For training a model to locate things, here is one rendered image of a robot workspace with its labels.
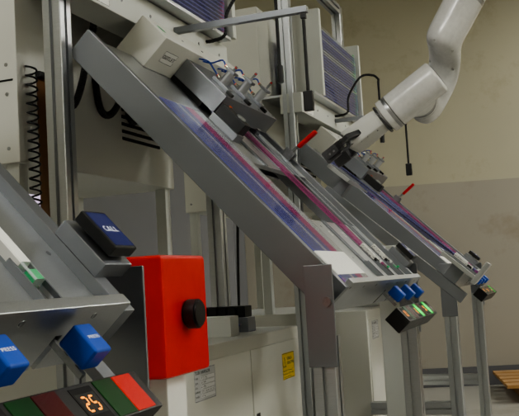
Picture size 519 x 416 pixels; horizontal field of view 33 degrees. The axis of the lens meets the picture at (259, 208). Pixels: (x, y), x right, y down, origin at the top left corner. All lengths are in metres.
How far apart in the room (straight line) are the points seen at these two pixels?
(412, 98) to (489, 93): 3.88
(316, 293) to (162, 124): 0.44
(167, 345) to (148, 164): 1.18
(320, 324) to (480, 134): 4.50
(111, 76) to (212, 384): 0.63
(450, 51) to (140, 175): 0.81
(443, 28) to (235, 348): 0.88
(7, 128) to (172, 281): 0.76
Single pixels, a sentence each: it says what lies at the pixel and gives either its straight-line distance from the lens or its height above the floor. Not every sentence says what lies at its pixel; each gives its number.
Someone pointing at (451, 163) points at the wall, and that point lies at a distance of 5.86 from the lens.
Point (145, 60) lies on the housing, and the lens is 1.92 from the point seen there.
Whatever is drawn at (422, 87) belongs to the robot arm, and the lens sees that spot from 2.09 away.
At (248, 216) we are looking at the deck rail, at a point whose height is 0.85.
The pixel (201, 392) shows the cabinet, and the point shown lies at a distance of 1.71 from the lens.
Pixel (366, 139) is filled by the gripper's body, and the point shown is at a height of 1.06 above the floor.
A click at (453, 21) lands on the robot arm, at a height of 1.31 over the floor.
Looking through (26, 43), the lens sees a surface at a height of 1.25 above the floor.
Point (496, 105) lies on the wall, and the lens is 5.95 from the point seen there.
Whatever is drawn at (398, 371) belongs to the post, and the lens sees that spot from 2.44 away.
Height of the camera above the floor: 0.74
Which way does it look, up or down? 5 degrees up
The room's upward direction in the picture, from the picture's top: 3 degrees counter-clockwise
